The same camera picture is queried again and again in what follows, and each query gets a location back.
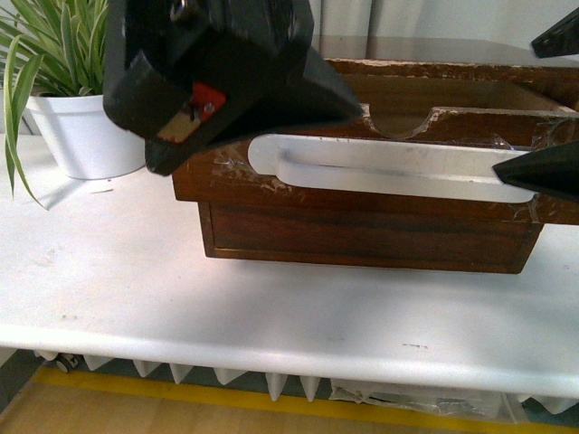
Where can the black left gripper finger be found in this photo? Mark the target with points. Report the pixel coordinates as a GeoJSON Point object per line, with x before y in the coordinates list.
{"type": "Point", "coordinates": [312, 95]}

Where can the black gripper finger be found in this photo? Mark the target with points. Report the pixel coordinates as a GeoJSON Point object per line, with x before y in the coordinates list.
{"type": "Point", "coordinates": [559, 40]}

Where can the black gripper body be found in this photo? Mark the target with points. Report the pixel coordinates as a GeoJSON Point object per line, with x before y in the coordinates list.
{"type": "Point", "coordinates": [158, 51]}

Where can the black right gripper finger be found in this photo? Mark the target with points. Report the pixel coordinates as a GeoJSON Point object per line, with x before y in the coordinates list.
{"type": "Point", "coordinates": [552, 170]}

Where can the white drawer handle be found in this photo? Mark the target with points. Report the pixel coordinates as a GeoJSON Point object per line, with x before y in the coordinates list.
{"type": "Point", "coordinates": [390, 167]}

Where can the wooden drawer with front panel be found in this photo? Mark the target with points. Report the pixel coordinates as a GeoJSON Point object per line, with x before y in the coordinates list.
{"type": "Point", "coordinates": [245, 215]}

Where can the white plastic flower pot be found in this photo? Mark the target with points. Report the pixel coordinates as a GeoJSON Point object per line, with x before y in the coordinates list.
{"type": "Point", "coordinates": [86, 145]}

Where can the green spider plant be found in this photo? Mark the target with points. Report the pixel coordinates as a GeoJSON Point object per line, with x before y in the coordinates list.
{"type": "Point", "coordinates": [53, 48]}

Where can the small fallen leaf piece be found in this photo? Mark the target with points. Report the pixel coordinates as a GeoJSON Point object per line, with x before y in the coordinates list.
{"type": "Point", "coordinates": [102, 191]}

